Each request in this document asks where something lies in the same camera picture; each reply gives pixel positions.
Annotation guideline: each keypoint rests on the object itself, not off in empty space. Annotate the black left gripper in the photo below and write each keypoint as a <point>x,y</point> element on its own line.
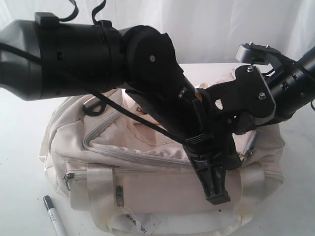
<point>203,131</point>

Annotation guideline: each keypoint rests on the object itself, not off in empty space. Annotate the cream fabric duffel bag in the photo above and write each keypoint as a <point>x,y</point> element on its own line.
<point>110,165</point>

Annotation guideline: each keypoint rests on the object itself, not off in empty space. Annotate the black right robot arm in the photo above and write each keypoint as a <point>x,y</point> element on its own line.
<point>293,86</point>

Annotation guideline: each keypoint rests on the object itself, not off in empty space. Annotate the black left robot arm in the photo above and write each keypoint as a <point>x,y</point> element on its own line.
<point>48,58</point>

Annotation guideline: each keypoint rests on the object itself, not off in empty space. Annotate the silver black marker pen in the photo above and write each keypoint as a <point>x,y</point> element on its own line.
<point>54,217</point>

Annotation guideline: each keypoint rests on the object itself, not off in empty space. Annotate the white backdrop curtain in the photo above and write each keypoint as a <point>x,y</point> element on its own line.
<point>211,31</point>

